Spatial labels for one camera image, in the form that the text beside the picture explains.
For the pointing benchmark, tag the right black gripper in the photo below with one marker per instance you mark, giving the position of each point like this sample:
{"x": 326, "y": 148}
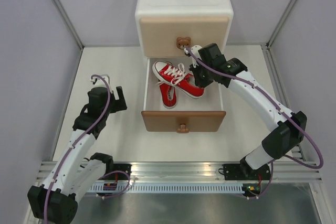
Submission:
{"x": 198, "y": 82}

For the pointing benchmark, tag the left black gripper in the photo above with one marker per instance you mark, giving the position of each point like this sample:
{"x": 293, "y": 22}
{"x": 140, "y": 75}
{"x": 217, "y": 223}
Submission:
{"x": 118, "y": 105}

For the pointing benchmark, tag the red sneaker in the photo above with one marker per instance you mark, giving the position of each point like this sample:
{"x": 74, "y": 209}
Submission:
{"x": 168, "y": 95}
{"x": 176, "y": 77}

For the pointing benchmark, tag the brown bottom drawer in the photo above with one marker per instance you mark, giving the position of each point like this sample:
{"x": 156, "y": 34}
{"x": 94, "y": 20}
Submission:
{"x": 199, "y": 115}

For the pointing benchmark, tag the brown bear knob top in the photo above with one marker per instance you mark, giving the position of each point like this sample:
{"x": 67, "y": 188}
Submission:
{"x": 182, "y": 42}

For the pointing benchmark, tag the bear knob bottom drawer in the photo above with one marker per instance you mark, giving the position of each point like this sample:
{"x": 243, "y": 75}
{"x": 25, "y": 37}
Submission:
{"x": 182, "y": 129}

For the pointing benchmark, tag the beige top drawer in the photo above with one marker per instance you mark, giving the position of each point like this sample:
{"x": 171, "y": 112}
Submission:
{"x": 158, "y": 34}

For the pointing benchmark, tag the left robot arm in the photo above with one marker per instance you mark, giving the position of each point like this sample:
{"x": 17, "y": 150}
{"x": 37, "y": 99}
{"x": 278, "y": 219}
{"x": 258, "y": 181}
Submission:
{"x": 56, "y": 199}

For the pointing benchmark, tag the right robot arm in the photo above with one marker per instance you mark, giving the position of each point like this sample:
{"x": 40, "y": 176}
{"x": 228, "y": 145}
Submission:
{"x": 285, "y": 127}

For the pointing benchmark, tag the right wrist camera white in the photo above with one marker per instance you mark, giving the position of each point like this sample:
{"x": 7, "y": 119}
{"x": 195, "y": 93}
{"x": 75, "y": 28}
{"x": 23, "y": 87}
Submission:
{"x": 194, "y": 54}

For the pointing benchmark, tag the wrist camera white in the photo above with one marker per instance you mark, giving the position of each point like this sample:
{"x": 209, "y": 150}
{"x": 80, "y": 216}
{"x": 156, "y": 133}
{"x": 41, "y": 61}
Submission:
{"x": 100, "y": 80}
{"x": 194, "y": 54}

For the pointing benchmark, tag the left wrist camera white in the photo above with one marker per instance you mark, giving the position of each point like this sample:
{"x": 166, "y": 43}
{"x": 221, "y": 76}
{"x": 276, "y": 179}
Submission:
{"x": 100, "y": 80}

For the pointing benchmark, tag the right aluminium frame post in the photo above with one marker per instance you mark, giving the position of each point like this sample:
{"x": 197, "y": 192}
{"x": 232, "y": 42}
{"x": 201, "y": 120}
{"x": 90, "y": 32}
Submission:
{"x": 269, "y": 55}

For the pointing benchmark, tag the aluminium frame post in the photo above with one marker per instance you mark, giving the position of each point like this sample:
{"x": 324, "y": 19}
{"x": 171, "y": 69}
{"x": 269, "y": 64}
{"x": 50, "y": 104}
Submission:
{"x": 65, "y": 18}
{"x": 269, "y": 55}

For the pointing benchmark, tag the white slotted cable duct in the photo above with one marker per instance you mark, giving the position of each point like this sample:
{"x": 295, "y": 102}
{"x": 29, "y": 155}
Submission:
{"x": 169, "y": 188}

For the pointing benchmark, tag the left aluminium frame post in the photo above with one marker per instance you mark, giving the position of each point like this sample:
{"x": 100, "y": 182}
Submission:
{"x": 65, "y": 18}

